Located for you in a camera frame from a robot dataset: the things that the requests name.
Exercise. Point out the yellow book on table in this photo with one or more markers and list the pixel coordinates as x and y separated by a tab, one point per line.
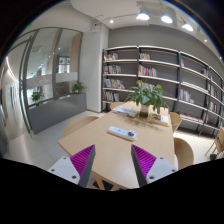
158	119

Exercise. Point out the potted plant by window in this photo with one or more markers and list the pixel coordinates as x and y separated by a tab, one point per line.
78	87

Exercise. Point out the light wooden table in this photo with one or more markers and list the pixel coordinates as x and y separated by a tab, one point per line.
113	162

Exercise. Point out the grey metal bookshelf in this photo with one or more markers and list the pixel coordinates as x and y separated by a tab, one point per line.
194	87

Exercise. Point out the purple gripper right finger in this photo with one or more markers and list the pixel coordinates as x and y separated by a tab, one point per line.
149	168

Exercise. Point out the wooden chair right back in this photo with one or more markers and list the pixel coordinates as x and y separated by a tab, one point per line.
175	120

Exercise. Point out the potted plant left corridor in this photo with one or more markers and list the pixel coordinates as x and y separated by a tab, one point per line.
36	96

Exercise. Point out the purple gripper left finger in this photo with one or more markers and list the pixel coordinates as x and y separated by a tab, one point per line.
76	168

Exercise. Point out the wooden chair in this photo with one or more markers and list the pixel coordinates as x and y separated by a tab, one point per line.
218	143
183	152
175	120

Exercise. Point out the wooden chair far right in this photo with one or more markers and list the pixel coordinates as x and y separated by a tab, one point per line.
218	143

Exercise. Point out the green potted table plant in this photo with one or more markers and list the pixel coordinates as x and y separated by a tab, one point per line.
146	97

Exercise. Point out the open magazine on table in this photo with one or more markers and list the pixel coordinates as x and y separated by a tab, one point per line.
127	111

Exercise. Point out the white power strip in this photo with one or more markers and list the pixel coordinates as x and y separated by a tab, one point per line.
126	134

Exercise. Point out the wooden chair right front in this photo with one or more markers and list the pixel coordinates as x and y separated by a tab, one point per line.
183	152

